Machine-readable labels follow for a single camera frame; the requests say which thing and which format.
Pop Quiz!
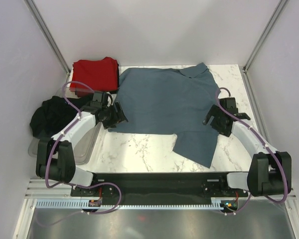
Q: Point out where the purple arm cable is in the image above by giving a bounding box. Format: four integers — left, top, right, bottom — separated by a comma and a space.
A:
215, 87, 291, 205
45, 81, 113, 189

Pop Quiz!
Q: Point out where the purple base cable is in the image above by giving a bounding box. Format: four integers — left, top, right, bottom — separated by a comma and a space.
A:
36, 184, 123, 227
220, 195, 252, 216

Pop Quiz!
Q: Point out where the clear plastic bin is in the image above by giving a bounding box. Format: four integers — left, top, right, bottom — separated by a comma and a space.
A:
28, 89, 100, 165

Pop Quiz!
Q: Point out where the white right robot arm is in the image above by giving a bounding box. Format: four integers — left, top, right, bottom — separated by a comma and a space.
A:
203, 97, 292, 203

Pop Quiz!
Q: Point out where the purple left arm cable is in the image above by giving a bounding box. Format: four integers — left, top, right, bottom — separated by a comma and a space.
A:
45, 81, 113, 189

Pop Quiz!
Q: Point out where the black t-shirt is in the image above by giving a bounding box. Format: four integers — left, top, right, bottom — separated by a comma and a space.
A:
30, 94, 92, 139
107, 60, 120, 94

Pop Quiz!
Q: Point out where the aluminium corner frame post right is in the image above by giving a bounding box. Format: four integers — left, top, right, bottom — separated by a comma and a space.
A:
243, 0, 289, 73

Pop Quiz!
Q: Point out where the blue-grey t-shirt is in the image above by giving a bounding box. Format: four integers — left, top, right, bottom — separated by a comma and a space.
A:
111, 63, 218, 167

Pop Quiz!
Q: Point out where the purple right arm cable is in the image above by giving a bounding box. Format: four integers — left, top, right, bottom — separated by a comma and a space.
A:
215, 87, 291, 205

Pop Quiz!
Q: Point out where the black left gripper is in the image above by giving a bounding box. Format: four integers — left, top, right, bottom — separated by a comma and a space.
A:
102, 102, 128, 129

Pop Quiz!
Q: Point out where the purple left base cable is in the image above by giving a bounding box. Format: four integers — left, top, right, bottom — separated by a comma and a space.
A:
36, 184, 123, 227

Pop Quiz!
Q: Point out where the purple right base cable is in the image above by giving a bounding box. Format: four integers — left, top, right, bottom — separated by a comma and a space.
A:
220, 195, 252, 216

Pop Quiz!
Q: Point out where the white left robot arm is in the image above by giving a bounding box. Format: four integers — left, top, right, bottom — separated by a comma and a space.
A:
36, 92, 128, 196

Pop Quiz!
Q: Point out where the folded black t-shirt under red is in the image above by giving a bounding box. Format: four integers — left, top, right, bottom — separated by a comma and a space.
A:
107, 60, 120, 94

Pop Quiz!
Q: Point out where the aluminium corner frame post left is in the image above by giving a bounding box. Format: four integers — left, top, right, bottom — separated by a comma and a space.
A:
24, 0, 71, 75

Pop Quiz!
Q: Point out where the white slotted cable duct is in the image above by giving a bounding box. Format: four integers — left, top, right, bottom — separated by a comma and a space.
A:
35, 199, 224, 210

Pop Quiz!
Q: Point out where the aluminium corner frame post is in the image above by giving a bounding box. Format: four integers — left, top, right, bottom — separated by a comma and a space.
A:
243, 0, 289, 73
24, 0, 71, 75

